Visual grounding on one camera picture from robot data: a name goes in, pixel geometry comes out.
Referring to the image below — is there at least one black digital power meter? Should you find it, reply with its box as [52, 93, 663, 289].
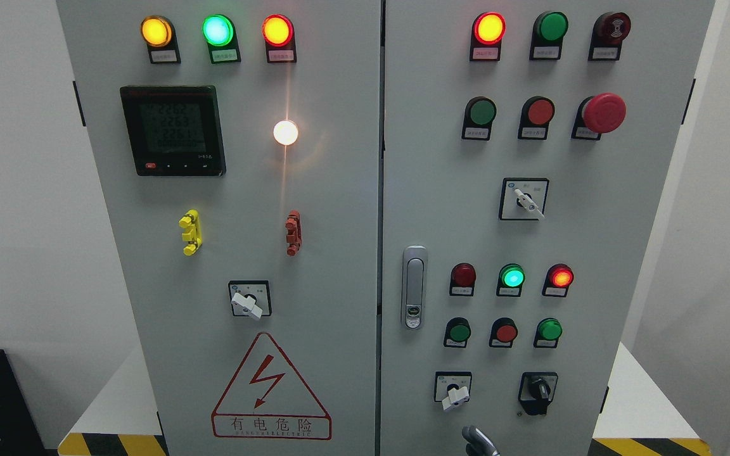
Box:
[120, 85, 226, 177]

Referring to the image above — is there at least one green indicator lamp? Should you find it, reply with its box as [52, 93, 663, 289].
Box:
[496, 263, 525, 297]
[201, 14, 241, 64]
[529, 11, 570, 61]

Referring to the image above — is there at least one white platform with hazard stripes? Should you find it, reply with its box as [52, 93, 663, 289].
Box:
[57, 346, 712, 455]

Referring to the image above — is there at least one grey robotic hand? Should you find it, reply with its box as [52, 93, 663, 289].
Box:
[461, 426, 499, 456]

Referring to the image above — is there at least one green start button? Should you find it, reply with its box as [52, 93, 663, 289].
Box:
[443, 317, 471, 348]

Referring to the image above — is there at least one lower left red indicator lamp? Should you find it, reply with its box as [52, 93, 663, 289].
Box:
[449, 263, 477, 296]

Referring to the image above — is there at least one green push button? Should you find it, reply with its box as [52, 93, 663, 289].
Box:
[533, 317, 564, 348]
[461, 96, 497, 141]

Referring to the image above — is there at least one white lit indicator lamp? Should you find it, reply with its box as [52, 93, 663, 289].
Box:
[272, 119, 299, 146]

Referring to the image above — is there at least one dark red buzzer alarm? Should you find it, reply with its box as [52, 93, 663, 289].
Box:
[588, 11, 631, 61]

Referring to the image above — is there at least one red emergency stop mushroom button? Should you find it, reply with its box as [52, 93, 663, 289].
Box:
[571, 92, 627, 141]

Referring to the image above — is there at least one lower right red indicator lamp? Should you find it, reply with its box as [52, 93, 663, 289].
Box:
[542, 263, 575, 298]

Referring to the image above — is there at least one red indicator lamp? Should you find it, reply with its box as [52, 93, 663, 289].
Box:
[449, 263, 477, 296]
[542, 263, 575, 298]
[262, 14, 297, 63]
[470, 11, 506, 61]

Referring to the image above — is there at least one upper green push button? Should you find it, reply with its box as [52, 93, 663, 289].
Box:
[461, 96, 497, 141]

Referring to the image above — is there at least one lower red push button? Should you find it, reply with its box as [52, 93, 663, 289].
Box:
[489, 317, 518, 348]

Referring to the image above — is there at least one red indicator lamp top left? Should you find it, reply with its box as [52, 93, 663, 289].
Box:
[262, 14, 297, 63]

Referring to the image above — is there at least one yellow indicator lamp top left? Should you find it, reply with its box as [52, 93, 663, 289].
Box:
[140, 15, 181, 64]

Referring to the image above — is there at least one grey electrical control cabinet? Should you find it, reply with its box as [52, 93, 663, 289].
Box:
[57, 1, 714, 455]

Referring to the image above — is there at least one red indicator lamp top right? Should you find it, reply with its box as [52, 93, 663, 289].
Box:
[470, 11, 506, 61]

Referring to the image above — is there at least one green indicator lamp top left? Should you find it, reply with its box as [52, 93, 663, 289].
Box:
[201, 14, 241, 64]

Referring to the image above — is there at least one bottom white selector switch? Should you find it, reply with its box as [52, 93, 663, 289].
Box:
[434, 370, 472, 412]

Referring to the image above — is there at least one left door white selector switch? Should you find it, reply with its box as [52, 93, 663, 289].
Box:
[228, 280, 272, 321]

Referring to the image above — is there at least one bottom black rotary switch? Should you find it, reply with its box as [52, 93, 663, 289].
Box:
[518, 372, 558, 415]

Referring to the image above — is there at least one upper red push button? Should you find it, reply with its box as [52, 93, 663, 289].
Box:
[518, 96, 555, 141]

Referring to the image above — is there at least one red high voltage warning sign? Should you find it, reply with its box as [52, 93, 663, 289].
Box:
[211, 332, 332, 441]

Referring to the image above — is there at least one red push button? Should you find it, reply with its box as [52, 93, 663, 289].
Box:
[518, 96, 555, 141]
[489, 317, 518, 348]

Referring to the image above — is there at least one lower right green push button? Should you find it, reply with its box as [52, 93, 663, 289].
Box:
[533, 317, 564, 348]

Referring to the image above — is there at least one upper white lever selector switch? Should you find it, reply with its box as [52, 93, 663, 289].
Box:
[499, 178, 549, 220]

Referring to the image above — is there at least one silver cabinet door handle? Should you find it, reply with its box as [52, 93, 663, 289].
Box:
[402, 245, 428, 329]

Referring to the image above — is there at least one lower middle green indicator lamp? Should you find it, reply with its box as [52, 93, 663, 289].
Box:
[496, 263, 525, 297]

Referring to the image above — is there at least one green indicator lamp top right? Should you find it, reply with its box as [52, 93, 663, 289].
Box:
[529, 11, 570, 61]

